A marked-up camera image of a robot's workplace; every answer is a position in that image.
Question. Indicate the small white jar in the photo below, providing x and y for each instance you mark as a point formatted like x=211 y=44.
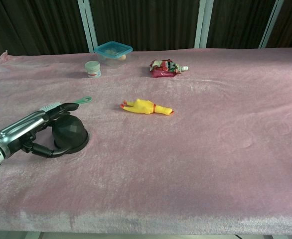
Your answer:
x=93 y=69

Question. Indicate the light blue frame post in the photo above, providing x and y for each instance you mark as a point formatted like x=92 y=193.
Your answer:
x=270 y=23
x=203 y=23
x=88 y=25

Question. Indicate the clear container blue lid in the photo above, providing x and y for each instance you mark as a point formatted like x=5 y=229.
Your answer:
x=112 y=53

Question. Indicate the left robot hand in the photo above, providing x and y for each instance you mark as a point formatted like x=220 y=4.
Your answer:
x=19 y=129

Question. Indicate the dark curtain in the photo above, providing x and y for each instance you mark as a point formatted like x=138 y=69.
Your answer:
x=146 y=22

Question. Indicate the pink plush table cloth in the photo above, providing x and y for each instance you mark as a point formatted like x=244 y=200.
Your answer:
x=161 y=149

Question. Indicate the red snack pouch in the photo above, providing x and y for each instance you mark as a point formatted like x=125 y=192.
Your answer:
x=164 y=68

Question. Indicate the black faceted bowl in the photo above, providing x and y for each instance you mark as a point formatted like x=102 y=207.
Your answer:
x=68 y=133

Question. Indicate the yellow rubber chicken toy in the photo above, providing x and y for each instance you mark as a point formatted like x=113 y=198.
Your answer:
x=146 y=106

